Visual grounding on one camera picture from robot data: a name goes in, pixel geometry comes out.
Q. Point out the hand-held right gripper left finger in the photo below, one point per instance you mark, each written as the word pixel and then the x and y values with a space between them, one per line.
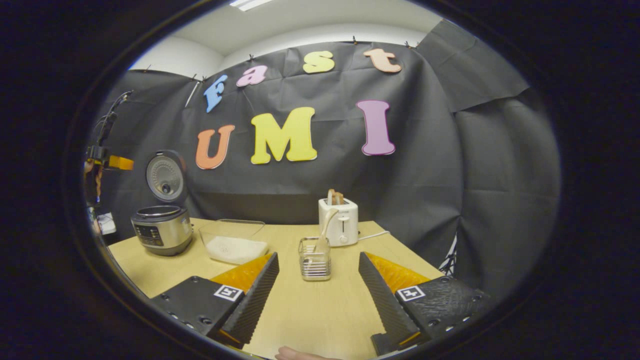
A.
pixel 257 300

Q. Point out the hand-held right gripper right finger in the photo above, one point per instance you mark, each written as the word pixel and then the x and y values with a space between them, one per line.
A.
pixel 385 305

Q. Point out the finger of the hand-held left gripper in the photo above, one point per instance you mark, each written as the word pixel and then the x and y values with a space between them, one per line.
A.
pixel 120 162

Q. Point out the white rice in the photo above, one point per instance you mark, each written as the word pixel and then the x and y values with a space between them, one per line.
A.
pixel 235 250

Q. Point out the clear chopstick holder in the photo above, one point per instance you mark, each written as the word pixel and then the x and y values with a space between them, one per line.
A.
pixel 315 270

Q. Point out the grey rice cooker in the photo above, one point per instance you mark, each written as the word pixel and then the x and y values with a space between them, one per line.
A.
pixel 162 232

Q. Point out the wooden spoon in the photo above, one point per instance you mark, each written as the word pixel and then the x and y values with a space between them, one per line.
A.
pixel 327 225

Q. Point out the white paper sheet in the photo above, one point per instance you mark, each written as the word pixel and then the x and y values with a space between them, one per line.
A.
pixel 106 224

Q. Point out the clear plastic container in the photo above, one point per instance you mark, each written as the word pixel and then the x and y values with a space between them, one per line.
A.
pixel 230 230

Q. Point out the white toaster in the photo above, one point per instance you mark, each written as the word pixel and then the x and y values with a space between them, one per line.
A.
pixel 347 222

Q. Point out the browned bread slice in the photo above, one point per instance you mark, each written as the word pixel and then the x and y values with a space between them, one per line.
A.
pixel 340 198

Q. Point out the white bread slice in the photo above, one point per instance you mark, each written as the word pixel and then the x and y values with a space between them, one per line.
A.
pixel 331 197

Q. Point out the ceiling light panel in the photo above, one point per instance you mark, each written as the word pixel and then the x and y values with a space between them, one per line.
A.
pixel 250 4

